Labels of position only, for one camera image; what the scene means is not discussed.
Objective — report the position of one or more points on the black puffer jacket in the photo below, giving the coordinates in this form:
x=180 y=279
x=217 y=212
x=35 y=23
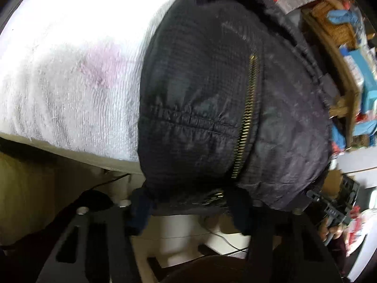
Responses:
x=232 y=106

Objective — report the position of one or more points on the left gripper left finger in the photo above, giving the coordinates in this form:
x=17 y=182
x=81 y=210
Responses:
x=88 y=241

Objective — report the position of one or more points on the blue cloth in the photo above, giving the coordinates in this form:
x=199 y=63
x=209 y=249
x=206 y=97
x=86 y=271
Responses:
x=342 y=17

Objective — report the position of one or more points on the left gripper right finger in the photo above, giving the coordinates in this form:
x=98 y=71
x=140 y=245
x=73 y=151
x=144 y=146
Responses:
x=283 y=247

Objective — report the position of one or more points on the person's hand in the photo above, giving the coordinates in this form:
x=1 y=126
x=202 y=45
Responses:
x=327 y=232

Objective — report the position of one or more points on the wicker basket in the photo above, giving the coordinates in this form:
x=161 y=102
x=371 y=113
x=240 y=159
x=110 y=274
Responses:
x=342 y=34

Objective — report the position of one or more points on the white terry bed cover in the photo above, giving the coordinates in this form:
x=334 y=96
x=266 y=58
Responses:
x=70 y=76

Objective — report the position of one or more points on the wooden shelf unit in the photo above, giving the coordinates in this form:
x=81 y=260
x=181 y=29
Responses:
x=353 y=72

